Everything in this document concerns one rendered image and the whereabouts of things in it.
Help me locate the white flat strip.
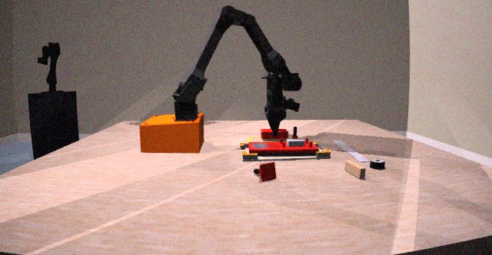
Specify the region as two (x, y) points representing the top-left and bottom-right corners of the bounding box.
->
(333, 141), (370, 162)

